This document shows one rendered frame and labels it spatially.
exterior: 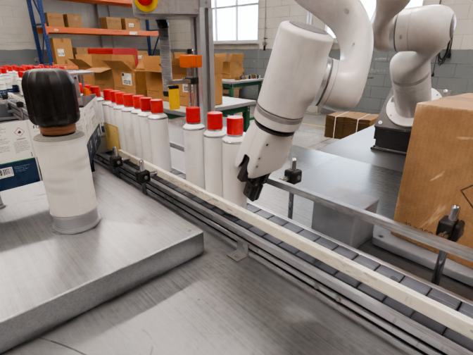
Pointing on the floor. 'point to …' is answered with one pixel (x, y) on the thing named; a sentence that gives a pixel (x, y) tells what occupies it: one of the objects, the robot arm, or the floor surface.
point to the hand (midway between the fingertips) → (253, 189)
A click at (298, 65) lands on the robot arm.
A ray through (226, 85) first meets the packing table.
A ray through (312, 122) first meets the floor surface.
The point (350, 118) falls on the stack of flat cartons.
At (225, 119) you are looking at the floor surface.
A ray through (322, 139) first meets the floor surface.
